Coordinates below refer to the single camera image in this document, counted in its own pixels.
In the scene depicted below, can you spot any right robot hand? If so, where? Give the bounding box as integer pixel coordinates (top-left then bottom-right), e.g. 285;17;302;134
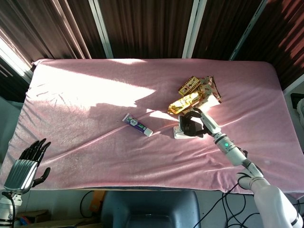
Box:
180;107;222;138

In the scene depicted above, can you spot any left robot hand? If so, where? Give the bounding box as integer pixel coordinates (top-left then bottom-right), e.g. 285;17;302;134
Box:
3;138;52;193

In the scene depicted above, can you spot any patterned foil snack bag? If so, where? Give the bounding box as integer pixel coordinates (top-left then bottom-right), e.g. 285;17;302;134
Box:
190;76;223;113

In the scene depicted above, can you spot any gold foil snack package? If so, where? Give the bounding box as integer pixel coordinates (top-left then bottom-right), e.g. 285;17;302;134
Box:
168;91;200;115

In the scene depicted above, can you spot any brown printed snack box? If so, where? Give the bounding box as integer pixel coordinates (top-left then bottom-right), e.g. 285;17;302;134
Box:
178;75;201;97

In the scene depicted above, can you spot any brown cardboard box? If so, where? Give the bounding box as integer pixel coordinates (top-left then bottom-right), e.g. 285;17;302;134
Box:
16;209;102;228

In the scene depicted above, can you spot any purple white toothpaste tube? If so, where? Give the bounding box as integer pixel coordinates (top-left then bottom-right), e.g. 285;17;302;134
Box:
122;113;153;137

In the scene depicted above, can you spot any pink fleece blanket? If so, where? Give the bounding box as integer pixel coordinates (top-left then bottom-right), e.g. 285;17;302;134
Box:
0;58;304;200

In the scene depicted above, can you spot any orange paper bag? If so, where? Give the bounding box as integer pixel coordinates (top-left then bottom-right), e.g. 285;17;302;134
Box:
88;190;105;212

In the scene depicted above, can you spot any white side cabinet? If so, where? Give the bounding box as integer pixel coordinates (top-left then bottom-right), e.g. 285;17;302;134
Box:
283;80;304;152

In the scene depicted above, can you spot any dark brown partition panel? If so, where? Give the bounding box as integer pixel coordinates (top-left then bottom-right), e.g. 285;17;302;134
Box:
192;0;263;60
98;0;198;59
237;0;304;91

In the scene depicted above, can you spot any blue grey chair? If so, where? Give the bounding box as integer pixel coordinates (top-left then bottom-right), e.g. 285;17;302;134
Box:
101;190;202;228

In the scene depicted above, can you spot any brown striped curtain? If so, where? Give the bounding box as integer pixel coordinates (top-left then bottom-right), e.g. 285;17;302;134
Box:
0;0;93;103

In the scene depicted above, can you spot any black cable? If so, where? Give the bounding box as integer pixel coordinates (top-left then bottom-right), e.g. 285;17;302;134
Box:
79;190;95;219
222;191;238;228
196;182;241;228

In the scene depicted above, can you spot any white partition post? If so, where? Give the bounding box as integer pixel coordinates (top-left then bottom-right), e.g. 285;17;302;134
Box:
89;0;114;59
229;0;269;61
182;0;207;59

